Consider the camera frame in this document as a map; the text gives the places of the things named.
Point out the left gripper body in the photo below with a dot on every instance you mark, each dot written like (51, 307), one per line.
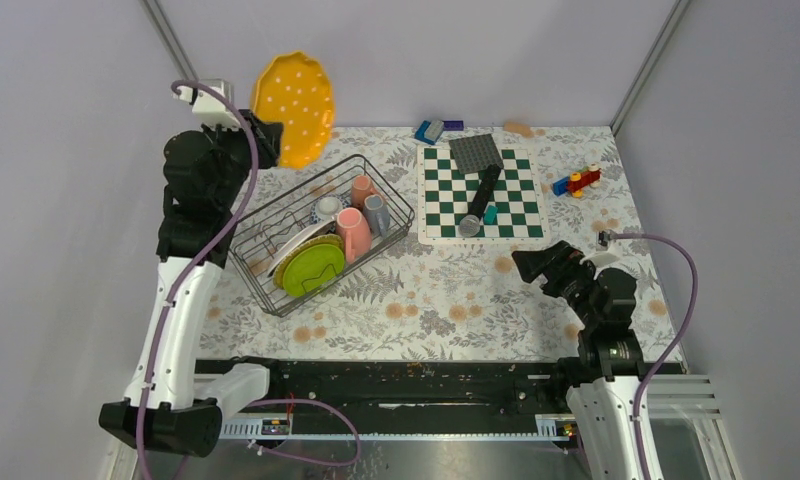
(233, 146)

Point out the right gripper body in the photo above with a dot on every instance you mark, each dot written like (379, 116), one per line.
(572, 281)

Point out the orange dotted scalloped plate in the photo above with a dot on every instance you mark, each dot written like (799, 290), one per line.
(295, 91)

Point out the white plate green red rim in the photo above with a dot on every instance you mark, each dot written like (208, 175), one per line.
(296, 241)

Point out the lime green plate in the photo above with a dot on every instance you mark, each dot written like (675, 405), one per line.
(311, 268)

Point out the woven bamboo tray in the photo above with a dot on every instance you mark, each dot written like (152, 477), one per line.
(326, 238)

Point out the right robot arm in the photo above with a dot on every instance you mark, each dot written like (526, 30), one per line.
(602, 385)

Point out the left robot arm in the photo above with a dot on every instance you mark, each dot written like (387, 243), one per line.
(204, 170)

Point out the teal rectangular block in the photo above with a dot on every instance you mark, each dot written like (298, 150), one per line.
(490, 215)

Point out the white blue patterned bowl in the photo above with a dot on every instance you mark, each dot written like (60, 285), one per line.
(327, 207)

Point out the colourful toy brick vehicle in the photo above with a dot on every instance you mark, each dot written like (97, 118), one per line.
(575, 184)

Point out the salmon ceramic mug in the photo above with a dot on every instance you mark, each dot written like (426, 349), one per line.
(362, 187)

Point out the grey studded building plate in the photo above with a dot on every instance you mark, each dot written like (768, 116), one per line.
(475, 153)

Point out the grey dotted mug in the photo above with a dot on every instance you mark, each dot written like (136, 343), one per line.
(377, 215)

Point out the pink ceramic mug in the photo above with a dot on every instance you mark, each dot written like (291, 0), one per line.
(352, 227)

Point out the blue grey toy brick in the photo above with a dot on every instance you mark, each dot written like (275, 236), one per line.
(429, 131)

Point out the purple toy brick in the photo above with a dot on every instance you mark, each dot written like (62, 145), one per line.
(453, 125)

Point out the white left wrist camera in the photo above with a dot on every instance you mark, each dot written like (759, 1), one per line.
(207, 108)

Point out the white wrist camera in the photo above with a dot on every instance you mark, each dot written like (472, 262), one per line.
(207, 108)
(608, 251)

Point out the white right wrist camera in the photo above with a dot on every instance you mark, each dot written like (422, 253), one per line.
(608, 251)

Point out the black wire dish rack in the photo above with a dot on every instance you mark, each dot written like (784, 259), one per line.
(266, 228)

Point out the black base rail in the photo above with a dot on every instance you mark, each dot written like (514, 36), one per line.
(403, 400)

